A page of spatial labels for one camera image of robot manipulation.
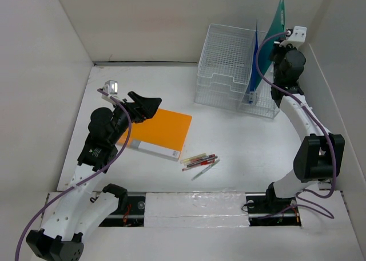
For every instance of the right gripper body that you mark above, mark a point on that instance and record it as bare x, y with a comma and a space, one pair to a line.
278, 54

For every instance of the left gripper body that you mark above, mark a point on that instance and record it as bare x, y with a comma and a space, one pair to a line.
122, 119

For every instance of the green folder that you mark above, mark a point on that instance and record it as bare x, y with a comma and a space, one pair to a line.
277, 26

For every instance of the blue folder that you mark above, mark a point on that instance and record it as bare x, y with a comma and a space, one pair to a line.
254, 73

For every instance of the orange folder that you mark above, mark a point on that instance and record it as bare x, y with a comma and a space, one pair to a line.
163, 135

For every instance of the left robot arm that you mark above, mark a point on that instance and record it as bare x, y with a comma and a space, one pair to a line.
76, 217

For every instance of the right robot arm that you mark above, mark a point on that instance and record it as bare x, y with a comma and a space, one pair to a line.
320, 154

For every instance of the red gel pen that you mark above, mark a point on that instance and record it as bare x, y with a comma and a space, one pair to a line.
209, 160

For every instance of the yellow clear pen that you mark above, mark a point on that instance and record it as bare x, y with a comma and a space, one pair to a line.
191, 159

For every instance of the black red pen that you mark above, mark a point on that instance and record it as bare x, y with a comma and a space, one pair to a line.
203, 158

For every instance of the red capped pen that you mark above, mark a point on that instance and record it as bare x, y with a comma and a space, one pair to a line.
207, 162

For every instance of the white green pen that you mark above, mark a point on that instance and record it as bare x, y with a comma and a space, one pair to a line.
205, 170

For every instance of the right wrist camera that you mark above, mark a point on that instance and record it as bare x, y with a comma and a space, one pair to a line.
295, 37

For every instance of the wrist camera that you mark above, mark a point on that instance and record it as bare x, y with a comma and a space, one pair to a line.
110, 90
295, 37

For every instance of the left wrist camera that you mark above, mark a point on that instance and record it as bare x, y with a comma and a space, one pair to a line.
110, 90

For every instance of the white wire desk organizer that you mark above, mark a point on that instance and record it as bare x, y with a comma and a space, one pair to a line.
224, 72

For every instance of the metal mounting rail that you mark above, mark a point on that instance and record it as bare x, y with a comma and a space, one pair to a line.
133, 214

